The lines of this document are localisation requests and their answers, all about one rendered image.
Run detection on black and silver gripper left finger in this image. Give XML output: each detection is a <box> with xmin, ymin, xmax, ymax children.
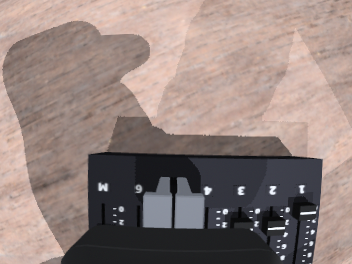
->
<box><xmin>143</xmin><ymin>177</ymin><xmax>174</xmax><ymax>228</ymax></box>

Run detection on black lighting desk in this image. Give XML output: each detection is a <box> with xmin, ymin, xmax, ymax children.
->
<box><xmin>88</xmin><ymin>152</ymin><xmax>323</xmax><ymax>264</ymax></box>

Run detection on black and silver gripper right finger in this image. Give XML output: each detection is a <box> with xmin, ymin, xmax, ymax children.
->
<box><xmin>173</xmin><ymin>177</ymin><xmax>205</xmax><ymax>229</ymax></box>

